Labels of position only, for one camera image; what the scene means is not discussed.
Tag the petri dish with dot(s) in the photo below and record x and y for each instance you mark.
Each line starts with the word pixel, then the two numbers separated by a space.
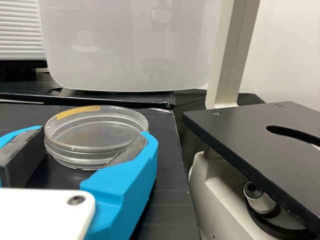
pixel 92 135

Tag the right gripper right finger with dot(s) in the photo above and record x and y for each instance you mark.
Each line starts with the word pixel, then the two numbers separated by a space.
pixel 125 185

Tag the white box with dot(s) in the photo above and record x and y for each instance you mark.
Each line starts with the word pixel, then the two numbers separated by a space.
pixel 130 45

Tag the white incubator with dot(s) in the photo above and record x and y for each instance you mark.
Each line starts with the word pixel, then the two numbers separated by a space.
pixel 21 30

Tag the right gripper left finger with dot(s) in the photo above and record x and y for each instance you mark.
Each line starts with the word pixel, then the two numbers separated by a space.
pixel 15 147

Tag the cream microscope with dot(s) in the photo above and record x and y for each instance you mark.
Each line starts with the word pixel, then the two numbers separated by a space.
pixel 252 160

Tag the black platform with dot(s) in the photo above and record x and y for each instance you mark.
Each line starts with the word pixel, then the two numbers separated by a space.
pixel 167 190
pixel 82 93

